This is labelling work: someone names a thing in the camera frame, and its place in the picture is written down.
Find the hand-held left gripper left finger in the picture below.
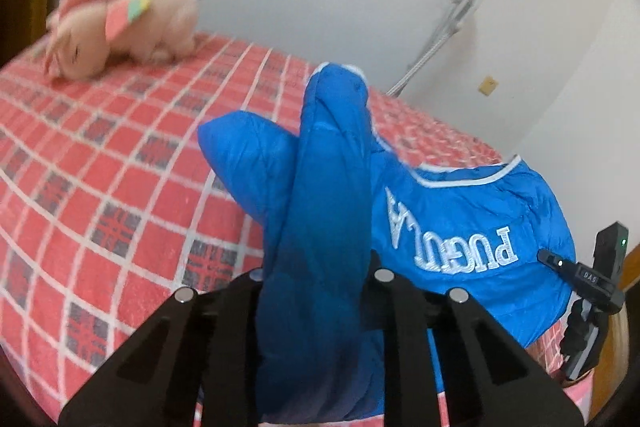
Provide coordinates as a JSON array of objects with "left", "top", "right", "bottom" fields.
[{"left": 59, "top": 269, "right": 267, "bottom": 427}]

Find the red checked bed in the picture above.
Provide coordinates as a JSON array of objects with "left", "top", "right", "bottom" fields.
[{"left": 0, "top": 31, "right": 593, "bottom": 427}]

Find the pink plush toy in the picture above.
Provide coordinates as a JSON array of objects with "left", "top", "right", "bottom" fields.
[{"left": 45, "top": 0, "right": 214, "bottom": 82}]

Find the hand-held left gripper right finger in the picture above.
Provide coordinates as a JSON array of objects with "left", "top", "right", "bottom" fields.
[{"left": 367, "top": 251, "right": 584, "bottom": 427}]

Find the blue puffer jacket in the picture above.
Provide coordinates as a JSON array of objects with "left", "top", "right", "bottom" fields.
[{"left": 197, "top": 62, "right": 577, "bottom": 424}]

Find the grey garment steamer pole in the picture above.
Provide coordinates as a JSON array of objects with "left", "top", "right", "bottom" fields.
[{"left": 387, "top": 0, "right": 494, "bottom": 98}]

